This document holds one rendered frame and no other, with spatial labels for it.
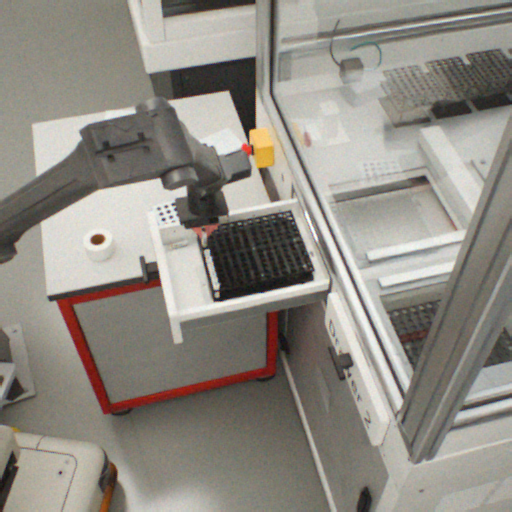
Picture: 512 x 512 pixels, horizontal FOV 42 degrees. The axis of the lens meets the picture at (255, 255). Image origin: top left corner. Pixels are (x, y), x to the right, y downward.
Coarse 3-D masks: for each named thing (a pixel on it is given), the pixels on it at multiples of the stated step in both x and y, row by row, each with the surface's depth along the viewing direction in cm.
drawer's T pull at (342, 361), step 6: (330, 348) 129; (330, 354) 129; (336, 354) 128; (342, 354) 128; (348, 354) 128; (336, 360) 127; (342, 360) 128; (348, 360) 128; (336, 366) 127; (342, 366) 127; (348, 366) 127; (342, 372) 126; (342, 378) 125
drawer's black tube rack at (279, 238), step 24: (264, 216) 152; (288, 216) 152; (216, 240) 147; (240, 240) 147; (264, 240) 147; (288, 240) 147; (216, 264) 144; (240, 264) 143; (264, 264) 144; (288, 264) 143; (312, 264) 143; (240, 288) 143; (264, 288) 143
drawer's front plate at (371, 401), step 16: (336, 304) 133; (336, 320) 134; (336, 336) 136; (352, 336) 129; (352, 352) 127; (352, 368) 129; (368, 368) 125; (368, 384) 123; (368, 400) 123; (368, 416) 125; (384, 416) 119; (368, 432) 127; (384, 432) 122
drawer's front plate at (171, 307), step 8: (152, 216) 148; (152, 224) 147; (152, 232) 145; (160, 240) 144; (160, 248) 143; (160, 256) 141; (160, 264) 140; (160, 272) 139; (168, 272) 139; (168, 280) 137; (168, 288) 136; (168, 296) 135; (168, 304) 134; (176, 312) 132; (176, 320) 133; (176, 328) 136; (176, 336) 138
